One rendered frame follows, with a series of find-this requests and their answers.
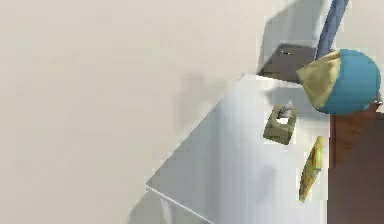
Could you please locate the white table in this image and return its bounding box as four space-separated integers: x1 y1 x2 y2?
145 72 332 224

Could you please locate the olive green tissue box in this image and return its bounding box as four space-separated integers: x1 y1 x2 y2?
262 101 298 146

